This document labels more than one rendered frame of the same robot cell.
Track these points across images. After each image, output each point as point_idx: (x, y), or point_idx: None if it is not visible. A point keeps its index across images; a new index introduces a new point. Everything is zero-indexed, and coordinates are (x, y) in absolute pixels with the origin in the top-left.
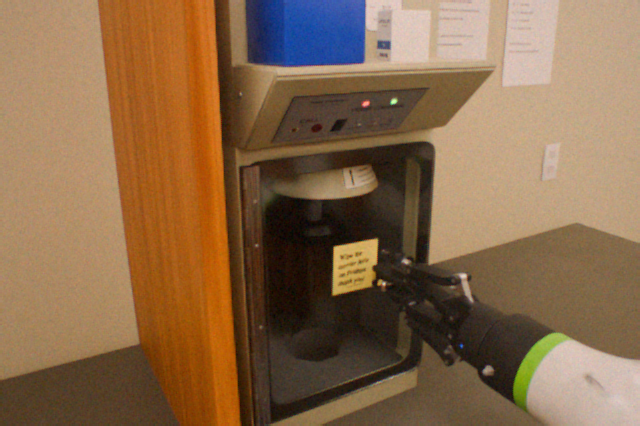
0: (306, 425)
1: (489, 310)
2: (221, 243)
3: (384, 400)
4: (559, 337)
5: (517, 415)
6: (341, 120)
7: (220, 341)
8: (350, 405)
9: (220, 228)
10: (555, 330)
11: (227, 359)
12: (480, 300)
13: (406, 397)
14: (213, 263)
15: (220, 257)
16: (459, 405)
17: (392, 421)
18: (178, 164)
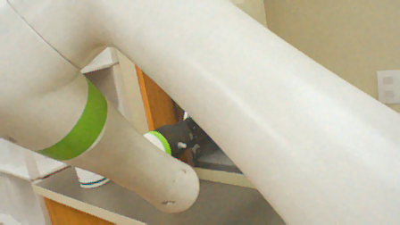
0: (212, 179)
1: (176, 123)
2: (142, 81)
3: (251, 188)
4: (152, 132)
5: (275, 223)
6: None
7: (147, 115)
8: (232, 180)
9: (141, 76)
10: (162, 132)
11: (151, 123)
12: (184, 120)
13: (259, 192)
14: (141, 87)
15: (143, 86)
16: (267, 205)
17: (237, 195)
18: None
